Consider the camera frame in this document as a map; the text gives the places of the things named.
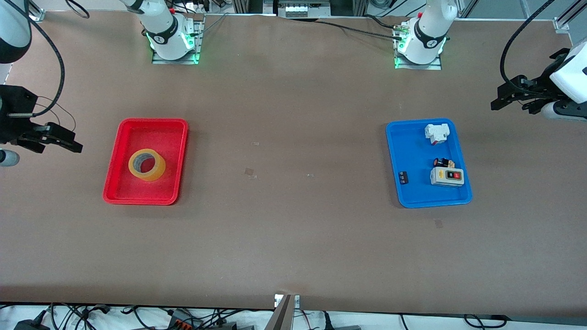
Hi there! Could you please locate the white circuit breaker block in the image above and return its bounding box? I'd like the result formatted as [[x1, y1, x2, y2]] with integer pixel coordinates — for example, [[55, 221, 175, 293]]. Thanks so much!
[[424, 124, 450, 145]]

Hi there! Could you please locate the grey two-button switch box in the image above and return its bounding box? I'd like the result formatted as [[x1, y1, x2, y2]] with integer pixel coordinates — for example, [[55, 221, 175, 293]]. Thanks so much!
[[430, 167, 465, 187]]

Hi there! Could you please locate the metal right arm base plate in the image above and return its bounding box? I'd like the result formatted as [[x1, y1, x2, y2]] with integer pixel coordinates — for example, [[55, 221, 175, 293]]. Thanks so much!
[[151, 16, 203, 65]]

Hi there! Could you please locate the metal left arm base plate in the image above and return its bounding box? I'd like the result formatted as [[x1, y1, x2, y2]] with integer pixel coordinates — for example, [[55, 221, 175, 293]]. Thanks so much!
[[394, 27, 443, 70]]

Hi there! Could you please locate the orange connector block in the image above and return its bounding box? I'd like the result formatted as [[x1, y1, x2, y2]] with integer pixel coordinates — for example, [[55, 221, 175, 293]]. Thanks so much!
[[168, 315, 202, 330]]

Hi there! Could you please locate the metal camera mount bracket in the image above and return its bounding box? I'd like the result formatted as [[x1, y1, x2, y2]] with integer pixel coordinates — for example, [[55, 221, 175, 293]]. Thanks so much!
[[265, 294, 301, 330]]

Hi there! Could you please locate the red plastic tray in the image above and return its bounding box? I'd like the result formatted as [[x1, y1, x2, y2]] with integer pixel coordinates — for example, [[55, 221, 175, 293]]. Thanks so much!
[[103, 118, 189, 205]]

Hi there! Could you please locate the black power adapter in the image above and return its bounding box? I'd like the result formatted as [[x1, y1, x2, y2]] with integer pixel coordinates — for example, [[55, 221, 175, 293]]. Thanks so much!
[[14, 319, 50, 330]]

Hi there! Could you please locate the yellow tape roll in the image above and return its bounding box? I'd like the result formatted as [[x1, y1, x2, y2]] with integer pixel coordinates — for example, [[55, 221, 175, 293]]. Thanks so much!
[[128, 148, 166, 182]]

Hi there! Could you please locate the black floor cable loop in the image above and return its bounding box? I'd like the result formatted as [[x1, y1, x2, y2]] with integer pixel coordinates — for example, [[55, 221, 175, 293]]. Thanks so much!
[[463, 314, 509, 329]]

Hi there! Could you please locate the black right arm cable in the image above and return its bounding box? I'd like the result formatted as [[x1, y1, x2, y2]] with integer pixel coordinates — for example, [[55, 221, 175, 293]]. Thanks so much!
[[5, 0, 90, 118]]

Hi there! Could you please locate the aluminium profile bar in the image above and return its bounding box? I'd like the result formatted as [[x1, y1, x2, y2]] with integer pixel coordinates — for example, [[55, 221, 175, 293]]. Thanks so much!
[[555, 0, 587, 28]]

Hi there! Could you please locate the blue plastic tray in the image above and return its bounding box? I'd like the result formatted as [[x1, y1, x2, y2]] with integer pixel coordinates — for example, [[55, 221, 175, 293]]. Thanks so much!
[[386, 118, 473, 209]]

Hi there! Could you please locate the thick black table cable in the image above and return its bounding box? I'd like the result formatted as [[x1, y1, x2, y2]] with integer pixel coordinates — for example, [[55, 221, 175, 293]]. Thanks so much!
[[316, 14, 405, 41]]

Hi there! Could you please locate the thin grey cable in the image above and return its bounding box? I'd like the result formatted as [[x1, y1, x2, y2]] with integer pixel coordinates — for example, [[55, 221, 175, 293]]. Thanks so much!
[[201, 13, 229, 35]]

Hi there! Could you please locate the aluminium frame structure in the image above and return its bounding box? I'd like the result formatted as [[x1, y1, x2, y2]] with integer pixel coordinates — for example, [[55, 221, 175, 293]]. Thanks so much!
[[232, 0, 367, 18]]

